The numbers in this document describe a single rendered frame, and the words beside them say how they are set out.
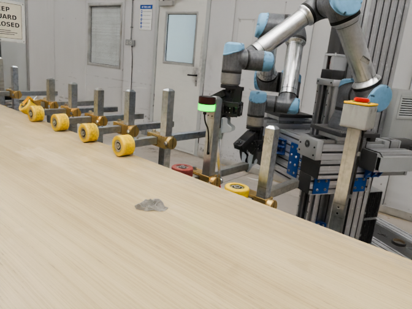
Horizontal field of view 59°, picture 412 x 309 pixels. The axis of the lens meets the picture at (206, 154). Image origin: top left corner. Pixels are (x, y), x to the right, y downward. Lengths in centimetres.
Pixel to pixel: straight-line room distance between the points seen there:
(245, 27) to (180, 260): 394
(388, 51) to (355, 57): 54
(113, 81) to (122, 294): 562
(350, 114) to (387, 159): 77
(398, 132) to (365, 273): 145
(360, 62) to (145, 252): 117
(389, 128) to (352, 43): 71
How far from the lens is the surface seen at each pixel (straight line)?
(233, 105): 138
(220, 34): 472
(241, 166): 162
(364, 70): 164
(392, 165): 184
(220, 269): 75
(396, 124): 220
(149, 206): 97
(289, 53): 180
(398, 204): 398
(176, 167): 134
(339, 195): 112
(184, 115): 508
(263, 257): 82
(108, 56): 635
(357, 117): 106
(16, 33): 363
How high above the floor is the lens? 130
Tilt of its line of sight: 15 degrees down
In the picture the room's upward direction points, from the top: 5 degrees clockwise
